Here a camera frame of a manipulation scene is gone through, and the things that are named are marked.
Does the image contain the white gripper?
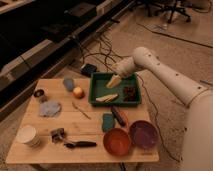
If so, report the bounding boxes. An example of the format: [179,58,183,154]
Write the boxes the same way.
[106,57,140,88]

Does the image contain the wooden fork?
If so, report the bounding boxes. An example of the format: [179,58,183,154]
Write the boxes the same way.
[72,102,91,120]

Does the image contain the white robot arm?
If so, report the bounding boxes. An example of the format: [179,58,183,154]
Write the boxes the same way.
[107,47,213,171]

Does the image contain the small dark cup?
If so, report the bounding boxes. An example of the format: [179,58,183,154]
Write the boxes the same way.
[34,89,47,103]

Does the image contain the white paper cup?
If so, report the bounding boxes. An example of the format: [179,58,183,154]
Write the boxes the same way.
[16,125,40,147]

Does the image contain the banana slice in tray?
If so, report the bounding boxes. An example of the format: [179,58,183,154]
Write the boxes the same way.
[96,94,118,102]

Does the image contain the green plastic tray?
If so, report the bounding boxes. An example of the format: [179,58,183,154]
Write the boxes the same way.
[88,73,142,107]

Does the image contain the dark brown item in tray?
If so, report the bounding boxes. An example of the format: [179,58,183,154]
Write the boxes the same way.
[123,87,136,101]

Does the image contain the black power adapter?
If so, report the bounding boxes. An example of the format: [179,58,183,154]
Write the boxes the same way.
[81,63,97,77]

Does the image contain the orange apple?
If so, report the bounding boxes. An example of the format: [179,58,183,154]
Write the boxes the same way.
[73,87,85,98]

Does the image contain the teal sponge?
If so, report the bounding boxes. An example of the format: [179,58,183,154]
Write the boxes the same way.
[102,114,115,132]

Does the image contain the orange bowl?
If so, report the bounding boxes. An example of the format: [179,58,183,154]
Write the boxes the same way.
[103,128,131,156]

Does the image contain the purple bowl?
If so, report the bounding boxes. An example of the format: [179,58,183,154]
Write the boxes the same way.
[129,120,158,150]

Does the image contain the wooden table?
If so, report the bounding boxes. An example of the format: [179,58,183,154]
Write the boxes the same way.
[6,79,159,164]

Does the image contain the blue cloth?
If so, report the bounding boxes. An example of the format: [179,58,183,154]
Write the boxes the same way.
[39,101,61,117]

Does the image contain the black office chair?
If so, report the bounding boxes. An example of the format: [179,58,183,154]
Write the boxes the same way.
[155,0,191,24]

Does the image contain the black floor cables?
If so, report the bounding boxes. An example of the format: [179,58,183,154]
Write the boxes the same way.
[71,31,138,74]

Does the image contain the black handled spoon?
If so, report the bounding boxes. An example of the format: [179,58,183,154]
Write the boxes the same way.
[64,141,97,149]

